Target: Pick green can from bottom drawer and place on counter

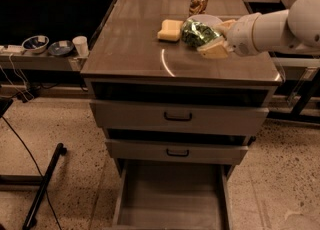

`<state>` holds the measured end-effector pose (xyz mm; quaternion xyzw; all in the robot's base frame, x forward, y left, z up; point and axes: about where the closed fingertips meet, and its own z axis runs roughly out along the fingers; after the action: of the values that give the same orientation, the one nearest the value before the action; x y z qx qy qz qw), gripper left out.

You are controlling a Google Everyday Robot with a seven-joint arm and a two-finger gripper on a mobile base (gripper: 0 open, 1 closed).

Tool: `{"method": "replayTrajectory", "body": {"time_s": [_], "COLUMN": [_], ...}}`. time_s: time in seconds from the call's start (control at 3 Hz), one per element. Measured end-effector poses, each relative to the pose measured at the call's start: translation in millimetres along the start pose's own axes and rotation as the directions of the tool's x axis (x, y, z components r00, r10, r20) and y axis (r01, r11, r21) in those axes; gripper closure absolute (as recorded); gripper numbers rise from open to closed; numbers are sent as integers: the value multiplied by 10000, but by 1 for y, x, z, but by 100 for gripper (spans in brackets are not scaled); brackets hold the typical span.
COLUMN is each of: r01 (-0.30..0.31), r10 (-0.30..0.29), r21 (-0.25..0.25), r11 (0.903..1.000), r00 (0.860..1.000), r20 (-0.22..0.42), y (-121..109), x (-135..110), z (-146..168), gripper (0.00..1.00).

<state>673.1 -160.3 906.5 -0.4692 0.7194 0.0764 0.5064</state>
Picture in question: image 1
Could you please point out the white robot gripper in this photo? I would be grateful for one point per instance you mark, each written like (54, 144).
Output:
(242, 34)

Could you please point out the grey drawer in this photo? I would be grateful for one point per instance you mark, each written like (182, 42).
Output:
(196, 119)
(176, 152)

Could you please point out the middle grey drawer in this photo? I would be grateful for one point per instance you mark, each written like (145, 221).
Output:
(176, 152)

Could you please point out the top grey drawer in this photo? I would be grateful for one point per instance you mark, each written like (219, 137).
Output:
(196, 119)

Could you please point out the grey side shelf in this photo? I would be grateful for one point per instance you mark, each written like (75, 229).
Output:
(43, 62)

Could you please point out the white power strip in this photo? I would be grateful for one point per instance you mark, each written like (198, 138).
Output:
(15, 49)

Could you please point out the red and gold can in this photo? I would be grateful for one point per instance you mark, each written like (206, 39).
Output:
(197, 7)

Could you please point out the black stand leg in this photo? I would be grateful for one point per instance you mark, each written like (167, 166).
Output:
(30, 220)

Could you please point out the white paper cup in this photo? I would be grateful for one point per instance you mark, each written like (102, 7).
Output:
(81, 45)

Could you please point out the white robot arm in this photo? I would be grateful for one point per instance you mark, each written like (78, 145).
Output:
(292, 31)

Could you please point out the grey drawer cabinet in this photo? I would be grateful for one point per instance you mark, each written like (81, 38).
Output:
(128, 63)

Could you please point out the yellow sponge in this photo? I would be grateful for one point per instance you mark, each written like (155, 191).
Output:
(170, 30)

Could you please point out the open bottom drawer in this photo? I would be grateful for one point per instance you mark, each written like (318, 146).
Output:
(172, 196)

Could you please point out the white bowl with dark inside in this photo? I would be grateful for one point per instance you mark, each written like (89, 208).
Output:
(36, 44)

